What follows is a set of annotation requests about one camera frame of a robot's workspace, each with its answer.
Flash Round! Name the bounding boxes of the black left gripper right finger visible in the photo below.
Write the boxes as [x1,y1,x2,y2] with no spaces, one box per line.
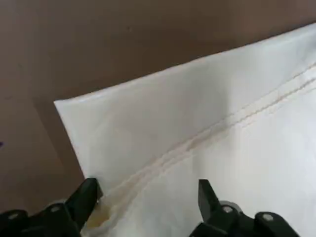
[190,179,297,237]

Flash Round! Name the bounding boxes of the beige tablecloth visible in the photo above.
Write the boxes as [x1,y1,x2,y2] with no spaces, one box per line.
[53,22,316,237]

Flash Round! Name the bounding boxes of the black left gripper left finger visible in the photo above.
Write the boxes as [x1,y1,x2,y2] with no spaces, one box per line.
[0,177,103,237]

